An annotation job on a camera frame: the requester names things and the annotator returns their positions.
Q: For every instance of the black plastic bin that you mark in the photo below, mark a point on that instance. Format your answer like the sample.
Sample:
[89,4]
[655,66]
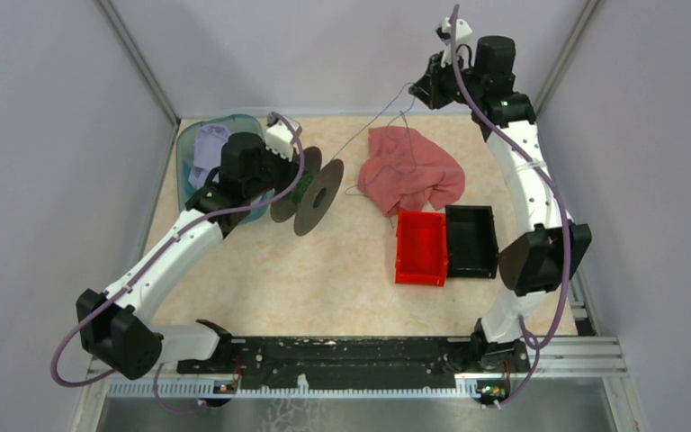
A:
[472,243]

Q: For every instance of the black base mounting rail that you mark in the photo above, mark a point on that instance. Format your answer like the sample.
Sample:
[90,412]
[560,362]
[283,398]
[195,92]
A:
[357,363]

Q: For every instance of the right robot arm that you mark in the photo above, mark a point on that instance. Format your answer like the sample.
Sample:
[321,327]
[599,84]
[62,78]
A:
[536,268]

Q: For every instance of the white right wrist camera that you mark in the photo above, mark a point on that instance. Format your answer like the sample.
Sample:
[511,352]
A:
[454,33]

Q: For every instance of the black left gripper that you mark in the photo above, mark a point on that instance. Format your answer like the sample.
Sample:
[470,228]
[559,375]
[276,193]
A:
[291,168]

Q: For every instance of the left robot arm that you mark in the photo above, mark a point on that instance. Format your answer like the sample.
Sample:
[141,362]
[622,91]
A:
[114,325]

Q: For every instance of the pink cloth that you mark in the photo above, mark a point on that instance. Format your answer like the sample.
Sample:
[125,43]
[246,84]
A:
[405,171]

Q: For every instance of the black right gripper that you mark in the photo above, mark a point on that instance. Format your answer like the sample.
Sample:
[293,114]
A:
[427,88]

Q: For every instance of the red plastic bin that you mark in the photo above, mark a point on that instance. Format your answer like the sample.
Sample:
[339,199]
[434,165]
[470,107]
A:
[422,255]

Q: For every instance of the lavender cloth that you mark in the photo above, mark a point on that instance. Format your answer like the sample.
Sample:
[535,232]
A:
[207,146]

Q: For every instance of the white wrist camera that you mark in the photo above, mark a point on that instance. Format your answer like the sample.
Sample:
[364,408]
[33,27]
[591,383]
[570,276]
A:
[279,140]
[454,33]

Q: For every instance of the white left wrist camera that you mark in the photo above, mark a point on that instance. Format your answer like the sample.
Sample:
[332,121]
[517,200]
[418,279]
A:
[279,140]

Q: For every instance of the black cable spool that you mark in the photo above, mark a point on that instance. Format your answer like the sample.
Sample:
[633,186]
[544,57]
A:
[310,200]

